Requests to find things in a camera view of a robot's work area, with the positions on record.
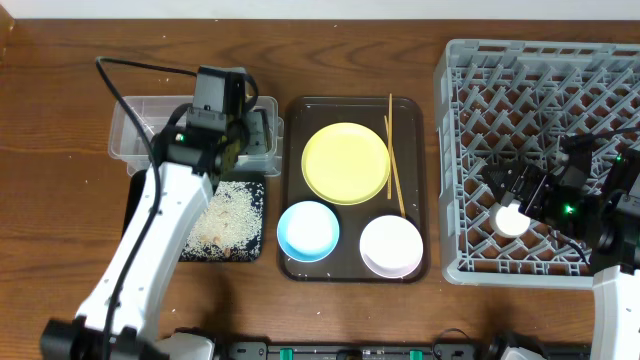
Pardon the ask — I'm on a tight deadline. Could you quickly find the white cup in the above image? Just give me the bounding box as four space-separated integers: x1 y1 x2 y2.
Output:
489 200 531 238

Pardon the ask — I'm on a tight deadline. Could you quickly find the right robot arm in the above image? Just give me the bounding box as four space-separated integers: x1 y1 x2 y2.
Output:
482 132 639 359

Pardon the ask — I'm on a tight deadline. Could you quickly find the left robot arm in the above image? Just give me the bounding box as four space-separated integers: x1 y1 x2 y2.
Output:
40 66 259 359

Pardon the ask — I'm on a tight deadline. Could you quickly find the grey dishwasher rack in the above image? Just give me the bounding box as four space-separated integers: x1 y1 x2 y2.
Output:
434 39 639 290

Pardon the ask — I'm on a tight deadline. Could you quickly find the black waste tray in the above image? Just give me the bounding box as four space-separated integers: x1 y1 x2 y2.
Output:
122 169 267 263

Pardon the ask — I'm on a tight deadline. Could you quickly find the brown serving tray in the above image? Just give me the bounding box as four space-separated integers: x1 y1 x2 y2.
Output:
278 96 430 284

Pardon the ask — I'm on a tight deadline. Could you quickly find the pink bowl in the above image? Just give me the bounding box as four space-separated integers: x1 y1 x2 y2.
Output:
359 215 424 279

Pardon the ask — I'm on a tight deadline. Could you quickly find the yellow plate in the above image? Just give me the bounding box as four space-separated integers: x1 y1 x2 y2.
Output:
301 122 391 206

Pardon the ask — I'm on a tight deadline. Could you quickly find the blue bowl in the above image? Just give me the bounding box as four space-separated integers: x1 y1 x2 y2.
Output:
276 201 340 263

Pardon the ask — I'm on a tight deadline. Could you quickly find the pile of rice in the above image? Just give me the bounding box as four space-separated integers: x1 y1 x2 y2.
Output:
183 180 265 260

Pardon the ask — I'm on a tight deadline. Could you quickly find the clear plastic bin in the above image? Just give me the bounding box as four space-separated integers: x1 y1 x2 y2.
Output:
107 95 285 177

